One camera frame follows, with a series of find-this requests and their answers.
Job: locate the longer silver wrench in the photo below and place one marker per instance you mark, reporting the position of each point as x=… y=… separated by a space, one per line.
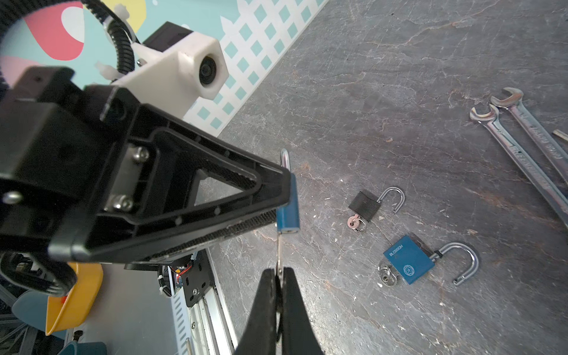
x=548 y=190

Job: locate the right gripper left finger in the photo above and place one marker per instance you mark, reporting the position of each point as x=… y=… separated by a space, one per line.
x=259 y=336

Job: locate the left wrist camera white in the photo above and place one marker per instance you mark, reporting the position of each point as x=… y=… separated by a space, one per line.
x=179 y=66

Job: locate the large blue padlock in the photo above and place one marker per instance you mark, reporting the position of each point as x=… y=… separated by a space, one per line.
x=411 y=262

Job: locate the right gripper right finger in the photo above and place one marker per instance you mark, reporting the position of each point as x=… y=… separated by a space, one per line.
x=297 y=333

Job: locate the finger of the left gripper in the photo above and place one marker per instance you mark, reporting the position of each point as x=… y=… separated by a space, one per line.
x=153 y=189

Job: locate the shorter silver wrench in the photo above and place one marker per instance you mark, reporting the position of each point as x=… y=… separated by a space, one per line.
x=543 y=140

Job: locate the metal hex key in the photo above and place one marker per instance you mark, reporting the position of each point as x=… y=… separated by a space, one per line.
x=560 y=134

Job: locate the black padlock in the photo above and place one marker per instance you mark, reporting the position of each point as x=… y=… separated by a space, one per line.
x=366 y=204

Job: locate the yellow bowl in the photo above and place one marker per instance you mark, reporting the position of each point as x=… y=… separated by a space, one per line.
x=68 y=312

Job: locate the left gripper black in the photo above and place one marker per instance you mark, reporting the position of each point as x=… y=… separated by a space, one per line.
x=59 y=145

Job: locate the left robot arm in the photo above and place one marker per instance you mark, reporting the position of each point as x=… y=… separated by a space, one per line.
x=95 y=40

